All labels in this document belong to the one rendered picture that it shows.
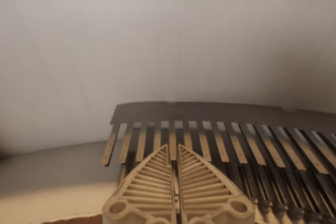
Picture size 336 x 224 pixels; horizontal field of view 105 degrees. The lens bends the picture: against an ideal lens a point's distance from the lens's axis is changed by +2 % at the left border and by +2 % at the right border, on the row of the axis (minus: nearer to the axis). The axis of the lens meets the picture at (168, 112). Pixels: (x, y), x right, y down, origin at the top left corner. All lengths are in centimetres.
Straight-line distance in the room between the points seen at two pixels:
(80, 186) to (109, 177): 5
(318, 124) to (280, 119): 6
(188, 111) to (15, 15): 31
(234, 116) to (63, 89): 34
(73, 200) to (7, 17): 32
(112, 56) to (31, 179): 31
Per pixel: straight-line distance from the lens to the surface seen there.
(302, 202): 31
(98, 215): 31
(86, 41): 29
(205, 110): 27
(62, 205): 35
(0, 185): 46
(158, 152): 16
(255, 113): 30
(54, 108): 38
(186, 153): 16
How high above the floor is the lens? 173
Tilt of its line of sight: 35 degrees down
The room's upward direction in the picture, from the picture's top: 1 degrees counter-clockwise
